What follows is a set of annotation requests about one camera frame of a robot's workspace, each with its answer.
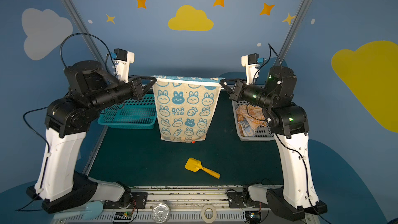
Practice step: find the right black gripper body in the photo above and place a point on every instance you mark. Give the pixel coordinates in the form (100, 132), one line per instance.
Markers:
(237, 90)

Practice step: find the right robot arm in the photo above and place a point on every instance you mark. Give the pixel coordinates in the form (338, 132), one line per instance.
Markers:
(289, 124)

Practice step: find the clear round lid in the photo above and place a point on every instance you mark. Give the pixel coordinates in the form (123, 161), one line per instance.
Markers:
(161, 213)

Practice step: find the aluminium frame right post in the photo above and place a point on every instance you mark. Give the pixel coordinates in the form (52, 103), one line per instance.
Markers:
(292, 32)

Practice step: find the blue bunny towel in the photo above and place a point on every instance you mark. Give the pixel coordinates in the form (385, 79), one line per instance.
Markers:
(185, 106)

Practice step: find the yellow toy shovel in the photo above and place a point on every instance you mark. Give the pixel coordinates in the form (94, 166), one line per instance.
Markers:
(195, 165)

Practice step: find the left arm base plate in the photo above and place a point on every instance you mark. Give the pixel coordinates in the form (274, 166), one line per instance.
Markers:
(133, 199)

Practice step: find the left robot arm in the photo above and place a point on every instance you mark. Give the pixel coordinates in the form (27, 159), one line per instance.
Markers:
(91, 91)

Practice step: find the grey plastic basket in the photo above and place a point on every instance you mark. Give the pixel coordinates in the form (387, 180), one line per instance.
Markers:
(262, 134)

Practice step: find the aluminium frame left post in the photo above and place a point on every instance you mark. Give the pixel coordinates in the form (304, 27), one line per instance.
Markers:
(87, 37)

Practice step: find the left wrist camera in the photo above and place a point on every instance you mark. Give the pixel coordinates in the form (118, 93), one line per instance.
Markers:
(122, 60)

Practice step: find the circuit board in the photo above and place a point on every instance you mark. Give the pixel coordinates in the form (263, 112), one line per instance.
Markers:
(252, 217)
(122, 217)

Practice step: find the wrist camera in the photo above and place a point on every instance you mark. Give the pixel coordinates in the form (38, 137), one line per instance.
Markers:
(122, 60)
(252, 64)

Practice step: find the teal plastic basket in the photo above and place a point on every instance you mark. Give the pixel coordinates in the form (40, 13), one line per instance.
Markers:
(132, 114)

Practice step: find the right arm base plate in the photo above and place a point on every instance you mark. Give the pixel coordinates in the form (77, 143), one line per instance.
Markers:
(241, 199)

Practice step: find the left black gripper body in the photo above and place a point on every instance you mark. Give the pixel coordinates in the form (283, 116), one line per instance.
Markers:
(136, 87)

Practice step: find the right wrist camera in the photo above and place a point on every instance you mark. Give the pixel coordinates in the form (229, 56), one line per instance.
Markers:
(252, 64)

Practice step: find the white tape roll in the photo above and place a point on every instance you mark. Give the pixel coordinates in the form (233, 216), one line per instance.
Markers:
(208, 213)

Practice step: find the left circuit board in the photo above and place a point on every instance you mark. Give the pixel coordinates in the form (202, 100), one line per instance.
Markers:
(122, 217)

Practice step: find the right circuit board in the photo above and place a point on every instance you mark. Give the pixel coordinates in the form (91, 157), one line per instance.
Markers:
(252, 217)

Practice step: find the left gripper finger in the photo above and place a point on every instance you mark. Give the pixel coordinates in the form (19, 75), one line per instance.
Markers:
(145, 79)
(146, 86)

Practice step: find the aluminium frame post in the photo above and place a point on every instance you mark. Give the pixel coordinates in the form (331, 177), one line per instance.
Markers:
(292, 32)
(87, 37)

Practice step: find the orange patterned towel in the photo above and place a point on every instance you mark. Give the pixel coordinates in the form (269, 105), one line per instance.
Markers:
(249, 119)

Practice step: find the aluminium front rail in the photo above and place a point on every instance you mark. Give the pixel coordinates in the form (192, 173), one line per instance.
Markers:
(185, 203)

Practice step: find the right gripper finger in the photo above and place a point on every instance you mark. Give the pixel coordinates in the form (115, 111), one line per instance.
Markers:
(227, 88)
(230, 81)

